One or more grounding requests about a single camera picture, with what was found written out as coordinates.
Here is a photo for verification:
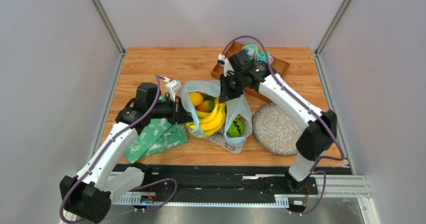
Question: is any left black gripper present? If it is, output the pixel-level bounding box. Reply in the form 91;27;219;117
147;95;193;125

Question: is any green fake watermelon ball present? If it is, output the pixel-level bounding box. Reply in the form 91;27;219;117
227;119;245;137

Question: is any translucent printed plastic bag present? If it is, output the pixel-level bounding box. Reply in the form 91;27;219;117
180;80;253;154

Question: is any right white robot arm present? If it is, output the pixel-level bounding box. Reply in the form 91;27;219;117
217;51;337;192

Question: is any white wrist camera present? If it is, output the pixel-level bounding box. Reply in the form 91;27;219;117
163;77;183;102
217;54;234;76

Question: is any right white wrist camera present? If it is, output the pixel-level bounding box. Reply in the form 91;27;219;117
217;54;234;76

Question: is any teal white rolled sock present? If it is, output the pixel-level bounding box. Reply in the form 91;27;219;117
242;44;259;60
255;51;274;64

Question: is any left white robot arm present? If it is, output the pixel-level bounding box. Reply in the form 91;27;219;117
59;79;192;223

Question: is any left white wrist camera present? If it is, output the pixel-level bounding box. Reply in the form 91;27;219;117
163;77;183;102

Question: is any red green fake mango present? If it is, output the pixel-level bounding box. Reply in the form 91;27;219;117
196;99;216;113

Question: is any yellow fake lemon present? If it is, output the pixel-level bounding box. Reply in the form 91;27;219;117
188;92;204;107

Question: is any green white folded cloth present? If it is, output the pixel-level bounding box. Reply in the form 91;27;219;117
124;119;189;164

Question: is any speckled round plate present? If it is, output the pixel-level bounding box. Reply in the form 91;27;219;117
252;102;302;156

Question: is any yellow fake banana bunch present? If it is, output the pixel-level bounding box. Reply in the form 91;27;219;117
198;98;226;136

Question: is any brown wooden compartment tray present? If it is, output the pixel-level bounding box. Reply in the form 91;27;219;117
211;41;290;103

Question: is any aluminium frame rail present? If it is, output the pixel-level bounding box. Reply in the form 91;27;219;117
59;170;380;224

